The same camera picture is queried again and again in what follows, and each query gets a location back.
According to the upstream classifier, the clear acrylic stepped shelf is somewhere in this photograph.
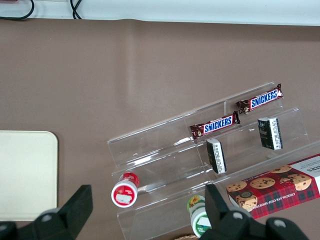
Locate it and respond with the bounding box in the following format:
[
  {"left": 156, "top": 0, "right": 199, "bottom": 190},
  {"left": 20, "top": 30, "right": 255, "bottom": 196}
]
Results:
[{"left": 107, "top": 81, "right": 320, "bottom": 240}]

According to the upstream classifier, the small black white box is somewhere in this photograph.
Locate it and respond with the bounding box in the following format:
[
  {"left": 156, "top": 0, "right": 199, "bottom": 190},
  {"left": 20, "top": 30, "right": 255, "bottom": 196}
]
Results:
[
  {"left": 257, "top": 116, "right": 284, "bottom": 151},
  {"left": 206, "top": 138, "right": 228, "bottom": 175}
]

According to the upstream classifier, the red lid yogurt cup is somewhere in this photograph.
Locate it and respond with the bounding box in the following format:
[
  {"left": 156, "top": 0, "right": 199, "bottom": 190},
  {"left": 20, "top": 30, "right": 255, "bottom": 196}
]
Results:
[{"left": 110, "top": 171, "right": 140, "bottom": 208}]

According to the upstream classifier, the beige plastic tray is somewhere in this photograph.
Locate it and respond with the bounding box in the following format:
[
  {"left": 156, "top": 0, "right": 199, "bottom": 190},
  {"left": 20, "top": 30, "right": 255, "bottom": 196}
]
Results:
[{"left": 0, "top": 130, "right": 59, "bottom": 222}]

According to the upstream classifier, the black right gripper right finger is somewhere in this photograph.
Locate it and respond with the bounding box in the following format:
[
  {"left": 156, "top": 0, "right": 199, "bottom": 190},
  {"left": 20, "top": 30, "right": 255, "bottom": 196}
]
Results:
[{"left": 199, "top": 184, "right": 310, "bottom": 240}]

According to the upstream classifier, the red chocolate chip cookie box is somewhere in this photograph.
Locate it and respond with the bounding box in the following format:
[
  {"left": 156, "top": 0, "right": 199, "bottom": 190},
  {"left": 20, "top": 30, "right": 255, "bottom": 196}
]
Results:
[{"left": 226, "top": 154, "right": 320, "bottom": 220}]

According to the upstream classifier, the green lid yogurt cup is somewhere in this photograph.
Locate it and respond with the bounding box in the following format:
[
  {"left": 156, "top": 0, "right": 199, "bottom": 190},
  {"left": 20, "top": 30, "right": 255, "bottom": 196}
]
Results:
[{"left": 186, "top": 195, "right": 213, "bottom": 238}]

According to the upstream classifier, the black looped cable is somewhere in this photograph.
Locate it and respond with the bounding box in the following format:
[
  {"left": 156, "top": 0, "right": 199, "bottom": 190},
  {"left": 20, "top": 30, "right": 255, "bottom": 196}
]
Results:
[
  {"left": 0, "top": 0, "right": 35, "bottom": 22},
  {"left": 69, "top": 0, "right": 83, "bottom": 20}
]

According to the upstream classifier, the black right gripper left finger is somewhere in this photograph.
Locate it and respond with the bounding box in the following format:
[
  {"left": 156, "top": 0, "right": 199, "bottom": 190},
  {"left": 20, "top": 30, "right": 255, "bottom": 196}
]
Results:
[{"left": 0, "top": 184, "right": 94, "bottom": 240}]

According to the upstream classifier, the Snickers chocolate bar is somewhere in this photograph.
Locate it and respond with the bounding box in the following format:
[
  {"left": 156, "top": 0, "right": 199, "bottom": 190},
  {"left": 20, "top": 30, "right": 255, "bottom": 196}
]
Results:
[
  {"left": 235, "top": 83, "right": 285, "bottom": 115},
  {"left": 189, "top": 111, "right": 241, "bottom": 140}
]

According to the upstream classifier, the oval tan wicker basket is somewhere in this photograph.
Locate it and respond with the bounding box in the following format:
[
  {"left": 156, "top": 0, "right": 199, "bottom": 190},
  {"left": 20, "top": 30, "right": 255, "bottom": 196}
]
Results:
[{"left": 173, "top": 234, "right": 199, "bottom": 240}]

